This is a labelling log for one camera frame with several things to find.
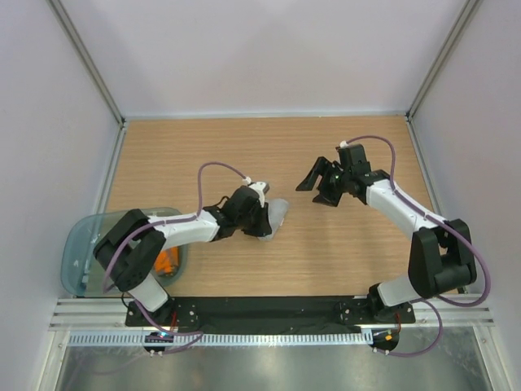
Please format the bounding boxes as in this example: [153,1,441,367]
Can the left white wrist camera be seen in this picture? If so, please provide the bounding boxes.
[242,176,269,207]

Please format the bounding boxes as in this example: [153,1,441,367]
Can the white slotted cable duct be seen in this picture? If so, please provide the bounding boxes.
[68,329,373,347]

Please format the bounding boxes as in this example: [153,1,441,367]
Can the right aluminium frame post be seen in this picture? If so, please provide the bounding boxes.
[405,0,482,123]

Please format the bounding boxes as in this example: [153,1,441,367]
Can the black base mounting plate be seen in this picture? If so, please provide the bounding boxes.
[125,296,415,335]

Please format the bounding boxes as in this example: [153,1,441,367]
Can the aluminium frame post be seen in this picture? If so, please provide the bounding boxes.
[405,0,482,123]
[46,0,125,127]

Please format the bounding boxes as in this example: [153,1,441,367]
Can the blue translucent plastic tray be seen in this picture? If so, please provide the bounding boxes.
[61,207,189,297]

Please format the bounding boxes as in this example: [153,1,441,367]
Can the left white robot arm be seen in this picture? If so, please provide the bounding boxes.
[93,182,273,326]

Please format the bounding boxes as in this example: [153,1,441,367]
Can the aluminium rail front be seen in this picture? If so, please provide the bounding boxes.
[49,297,495,332]

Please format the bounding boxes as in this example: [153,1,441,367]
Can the orange grey patterned towel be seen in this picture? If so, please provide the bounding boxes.
[154,247,180,277]

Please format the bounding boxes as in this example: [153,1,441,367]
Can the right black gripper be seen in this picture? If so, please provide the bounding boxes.
[296,156,351,207]

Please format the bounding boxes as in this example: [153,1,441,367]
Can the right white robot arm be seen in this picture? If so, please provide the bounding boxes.
[296,143,477,323]

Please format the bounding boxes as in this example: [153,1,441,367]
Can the left aluminium frame post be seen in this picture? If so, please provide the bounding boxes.
[46,0,125,127]

